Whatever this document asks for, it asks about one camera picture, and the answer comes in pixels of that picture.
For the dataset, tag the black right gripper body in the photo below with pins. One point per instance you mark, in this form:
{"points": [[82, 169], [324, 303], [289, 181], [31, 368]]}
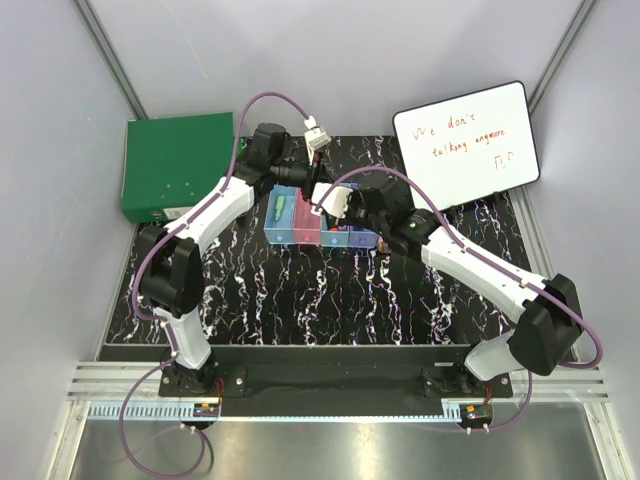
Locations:
{"points": [[356, 212]]}

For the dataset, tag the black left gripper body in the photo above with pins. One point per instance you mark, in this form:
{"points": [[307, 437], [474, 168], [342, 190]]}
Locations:
{"points": [[309, 176]]}

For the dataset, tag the purple drawer bin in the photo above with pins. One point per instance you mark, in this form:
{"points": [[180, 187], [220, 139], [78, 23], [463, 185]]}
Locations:
{"points": [[362, 238]]}

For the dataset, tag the sky blue drawer bin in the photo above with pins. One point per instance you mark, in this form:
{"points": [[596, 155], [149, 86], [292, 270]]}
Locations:
{"points": [[333, 240]]}

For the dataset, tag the green transparent highlighter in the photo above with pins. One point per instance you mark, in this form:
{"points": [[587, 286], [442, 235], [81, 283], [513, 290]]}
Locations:
{"points": [[279, 208]]}

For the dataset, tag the pink drawer bin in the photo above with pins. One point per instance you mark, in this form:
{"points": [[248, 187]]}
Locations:
{"points": [[306, 225]]}

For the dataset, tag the colourful pink-capped tube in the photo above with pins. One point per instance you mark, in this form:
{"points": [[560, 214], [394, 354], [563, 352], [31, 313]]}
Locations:
{"points": [[383, 247]]}

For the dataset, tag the light blue drawer bin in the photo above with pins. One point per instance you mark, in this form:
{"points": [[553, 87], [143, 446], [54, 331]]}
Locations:
{"points": [[280, 233]]}

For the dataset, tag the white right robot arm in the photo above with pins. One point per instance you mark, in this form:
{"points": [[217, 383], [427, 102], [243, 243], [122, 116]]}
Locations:
{"points": [[545, 313]]}

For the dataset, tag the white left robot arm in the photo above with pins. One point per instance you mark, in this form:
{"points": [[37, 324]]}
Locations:
{"points": [[171, 275]]}

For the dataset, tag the black marble pattern mat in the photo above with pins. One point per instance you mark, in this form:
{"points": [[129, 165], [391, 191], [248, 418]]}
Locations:
{"points": [[257, 293]]}

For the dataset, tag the white dry-erase board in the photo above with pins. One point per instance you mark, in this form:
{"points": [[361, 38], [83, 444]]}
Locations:
{"points": [[468, 147]]}

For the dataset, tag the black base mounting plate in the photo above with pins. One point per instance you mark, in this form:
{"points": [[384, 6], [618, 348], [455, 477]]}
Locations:
{"points": [[342, 382]]}

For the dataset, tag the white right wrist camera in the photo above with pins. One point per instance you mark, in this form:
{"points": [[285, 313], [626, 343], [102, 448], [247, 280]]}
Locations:
{"points": [[334, 203]]}

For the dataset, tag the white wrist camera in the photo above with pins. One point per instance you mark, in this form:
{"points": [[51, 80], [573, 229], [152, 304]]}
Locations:
{"points": [[316, 138], [334, 203]]}

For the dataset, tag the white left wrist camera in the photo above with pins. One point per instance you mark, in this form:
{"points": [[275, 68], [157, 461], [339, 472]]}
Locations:
{"points": [[316, 138]]}

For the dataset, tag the green ring binder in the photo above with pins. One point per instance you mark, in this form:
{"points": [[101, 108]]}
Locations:
{"points": [[171, 164]]}

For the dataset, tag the aluminium front rail frame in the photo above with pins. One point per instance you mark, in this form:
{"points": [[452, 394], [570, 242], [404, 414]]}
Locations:
{"points": [[556, 427]]}

